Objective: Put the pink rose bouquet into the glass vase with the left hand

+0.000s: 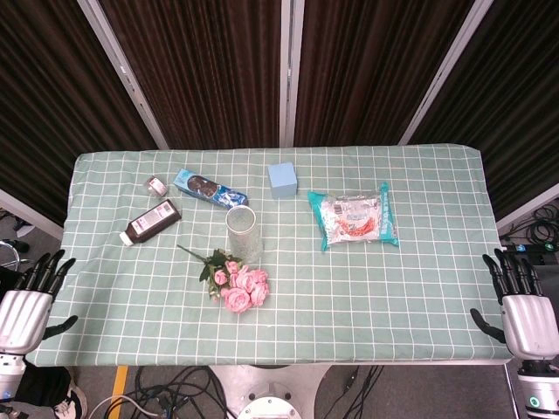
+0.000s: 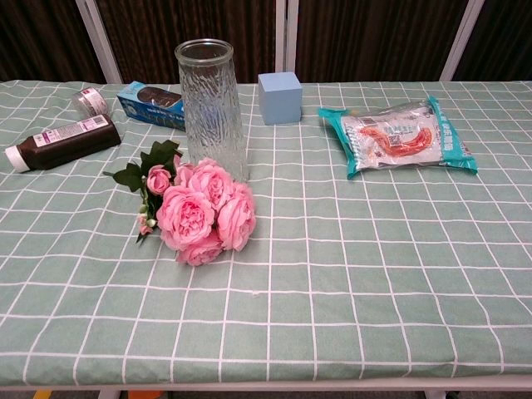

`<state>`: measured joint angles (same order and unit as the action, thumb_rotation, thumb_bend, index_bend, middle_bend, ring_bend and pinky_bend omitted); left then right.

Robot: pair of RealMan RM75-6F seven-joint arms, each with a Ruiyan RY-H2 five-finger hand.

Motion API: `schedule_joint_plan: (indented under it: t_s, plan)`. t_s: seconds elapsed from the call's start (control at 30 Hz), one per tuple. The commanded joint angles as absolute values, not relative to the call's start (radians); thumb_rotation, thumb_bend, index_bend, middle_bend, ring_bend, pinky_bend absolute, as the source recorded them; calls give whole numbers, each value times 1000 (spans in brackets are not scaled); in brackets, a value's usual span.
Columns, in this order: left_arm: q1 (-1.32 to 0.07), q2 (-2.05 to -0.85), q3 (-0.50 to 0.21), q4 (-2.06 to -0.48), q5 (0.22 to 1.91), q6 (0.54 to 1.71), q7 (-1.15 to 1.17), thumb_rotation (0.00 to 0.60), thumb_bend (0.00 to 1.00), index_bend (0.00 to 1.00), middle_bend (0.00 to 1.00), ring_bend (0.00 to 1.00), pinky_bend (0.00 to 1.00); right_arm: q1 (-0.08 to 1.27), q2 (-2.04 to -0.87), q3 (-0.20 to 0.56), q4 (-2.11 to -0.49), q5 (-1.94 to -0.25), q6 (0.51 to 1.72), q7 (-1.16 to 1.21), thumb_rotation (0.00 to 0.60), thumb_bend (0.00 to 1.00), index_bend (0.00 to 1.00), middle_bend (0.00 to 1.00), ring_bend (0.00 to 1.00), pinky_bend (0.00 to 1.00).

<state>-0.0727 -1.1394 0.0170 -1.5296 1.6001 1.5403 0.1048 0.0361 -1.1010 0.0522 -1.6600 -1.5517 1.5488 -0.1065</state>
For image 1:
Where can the white partition frame post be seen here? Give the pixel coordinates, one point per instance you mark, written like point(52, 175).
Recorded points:
point(285, 74)
point(445, 74)
point(298, 74)
point(126, 78)

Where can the brown bottle with white cap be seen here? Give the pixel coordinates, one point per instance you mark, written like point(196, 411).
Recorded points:
point(150, 222)

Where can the white and black shoe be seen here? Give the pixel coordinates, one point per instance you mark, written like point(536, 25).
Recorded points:
point(72, 401)

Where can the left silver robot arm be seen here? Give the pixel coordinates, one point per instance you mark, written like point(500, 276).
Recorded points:
point(9, 375)

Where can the black equipment box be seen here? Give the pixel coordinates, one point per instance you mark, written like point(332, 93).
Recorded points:
point(535, 255)

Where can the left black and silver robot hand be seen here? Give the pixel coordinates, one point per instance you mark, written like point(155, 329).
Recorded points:
point(24, 320)

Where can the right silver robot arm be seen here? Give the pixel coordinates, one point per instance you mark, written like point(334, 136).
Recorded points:
point(539, 388)

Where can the pink rose bouquet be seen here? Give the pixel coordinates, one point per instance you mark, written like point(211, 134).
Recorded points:
point(244, 288)

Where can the light blue cube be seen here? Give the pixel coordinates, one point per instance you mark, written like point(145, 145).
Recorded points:
point(283, 181)

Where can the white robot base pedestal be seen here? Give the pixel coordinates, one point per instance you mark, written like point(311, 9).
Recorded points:
point(268, 393)

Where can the clear glass cup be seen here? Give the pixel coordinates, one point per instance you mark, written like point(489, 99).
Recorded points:
point(244, 238)

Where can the small clear jar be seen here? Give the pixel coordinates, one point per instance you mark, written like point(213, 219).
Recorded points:
point(157, 186)

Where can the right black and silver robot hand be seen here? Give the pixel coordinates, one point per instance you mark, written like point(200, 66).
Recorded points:
point(528, 325)

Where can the green checked tablecloth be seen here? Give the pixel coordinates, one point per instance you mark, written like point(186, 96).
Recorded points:
point(349, 301)

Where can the chrome chair frame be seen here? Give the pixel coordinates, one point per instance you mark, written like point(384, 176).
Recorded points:
point(13, 253)

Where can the dark brown partition panel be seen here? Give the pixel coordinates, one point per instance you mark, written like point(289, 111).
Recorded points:
point(205, 74)
point(367, 74)
point(515, 100)
point(52, 109)

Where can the teal snack bag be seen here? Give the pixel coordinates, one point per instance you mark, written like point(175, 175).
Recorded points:
point(354, 218)

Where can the white partition frame rail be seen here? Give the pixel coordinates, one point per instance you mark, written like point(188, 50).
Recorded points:
point(30, 214)
point(528, 207)

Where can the blue cookie box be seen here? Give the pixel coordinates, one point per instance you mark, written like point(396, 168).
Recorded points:
point(205, 187)

